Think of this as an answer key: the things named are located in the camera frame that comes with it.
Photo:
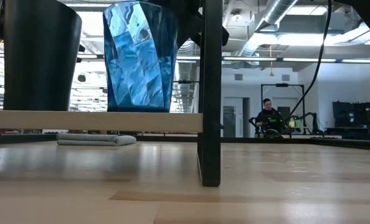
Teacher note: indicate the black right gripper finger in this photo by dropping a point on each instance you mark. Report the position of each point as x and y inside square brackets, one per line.
[189, 21]

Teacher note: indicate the blue faceted glass cup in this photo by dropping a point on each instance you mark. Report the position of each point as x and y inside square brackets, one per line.
[135, 62]

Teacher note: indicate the black tapered cup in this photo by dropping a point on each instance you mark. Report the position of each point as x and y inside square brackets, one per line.
[41, 56]

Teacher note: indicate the black background robot arm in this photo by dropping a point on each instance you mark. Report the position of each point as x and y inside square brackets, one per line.
[312, 119]

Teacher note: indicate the black shelf support panel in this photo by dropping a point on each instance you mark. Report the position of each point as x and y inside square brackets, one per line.
[210, 93]

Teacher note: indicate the long ceiling light strip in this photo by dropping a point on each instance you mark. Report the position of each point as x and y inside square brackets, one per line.
[250, 58]
[309, 59]

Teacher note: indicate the grey door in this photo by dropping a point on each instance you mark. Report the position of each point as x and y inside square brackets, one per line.
[233, 118]

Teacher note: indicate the person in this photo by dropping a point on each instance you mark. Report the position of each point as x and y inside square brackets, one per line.
[269, 119]

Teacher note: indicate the folded grey cloth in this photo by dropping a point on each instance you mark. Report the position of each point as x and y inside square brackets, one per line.
[94, 139]

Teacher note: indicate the black equipment cases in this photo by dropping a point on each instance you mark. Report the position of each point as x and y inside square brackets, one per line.
[356, 119]

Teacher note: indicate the silver ceiling duct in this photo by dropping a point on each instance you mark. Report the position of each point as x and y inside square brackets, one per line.
[275, 12]

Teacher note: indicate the black background station frame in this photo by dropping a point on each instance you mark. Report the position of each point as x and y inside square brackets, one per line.
[303, 105]

